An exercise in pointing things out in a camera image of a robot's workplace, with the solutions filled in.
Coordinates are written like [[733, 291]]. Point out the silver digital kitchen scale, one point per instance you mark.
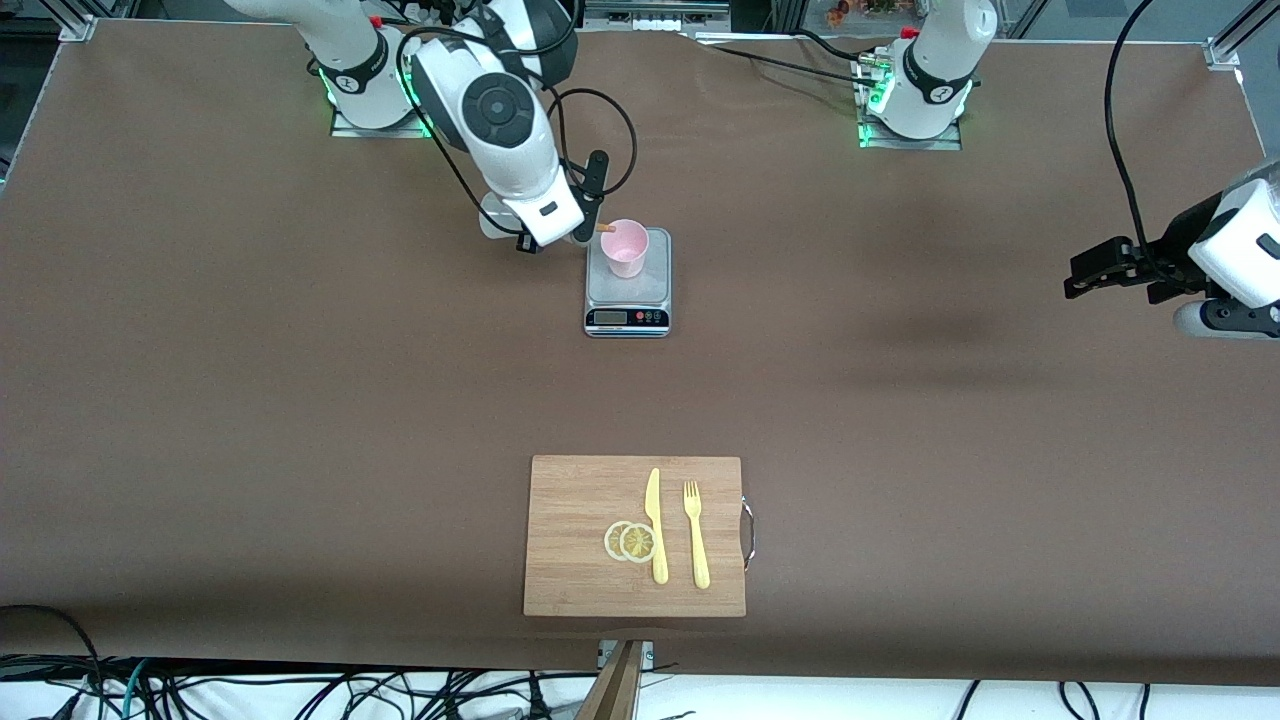
[[630, 318]]

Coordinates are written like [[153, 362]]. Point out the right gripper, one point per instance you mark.
[[523, 242]]

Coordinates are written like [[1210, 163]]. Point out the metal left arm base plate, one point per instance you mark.
[[955, 142]]

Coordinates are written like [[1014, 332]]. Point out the yellow plastic fork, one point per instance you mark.
[[699, 550]]

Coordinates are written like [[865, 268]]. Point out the aluminium corner bracket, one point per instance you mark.
[[78, 28], [1222, 53]]

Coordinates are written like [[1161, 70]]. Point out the pink plastic cup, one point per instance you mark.
[[625, 250]]

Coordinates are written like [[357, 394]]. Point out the small metal table bracket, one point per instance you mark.
[[646, 652]]

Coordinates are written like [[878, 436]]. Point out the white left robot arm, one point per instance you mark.
[[935, 70]]

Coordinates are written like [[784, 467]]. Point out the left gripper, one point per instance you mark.
[[1166, 262]]

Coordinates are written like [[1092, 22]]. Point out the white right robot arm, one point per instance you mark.
[[510, 160]]

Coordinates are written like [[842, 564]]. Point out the white power strip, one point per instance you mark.
[[655, 18]]

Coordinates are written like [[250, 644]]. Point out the wooden post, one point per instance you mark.
[[615, 690]]

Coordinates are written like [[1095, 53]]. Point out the brown table cover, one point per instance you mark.
[[300, 500]]

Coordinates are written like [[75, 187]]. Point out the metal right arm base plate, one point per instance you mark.
[[345, 128]]

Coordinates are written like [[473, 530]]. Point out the lemon slice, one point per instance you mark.
[[610, 541], [638, 543]]

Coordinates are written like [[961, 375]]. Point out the yellow plastic knife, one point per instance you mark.
[[657, 540]]

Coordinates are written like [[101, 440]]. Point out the wooden cutting board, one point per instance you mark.
[[575, 500]]

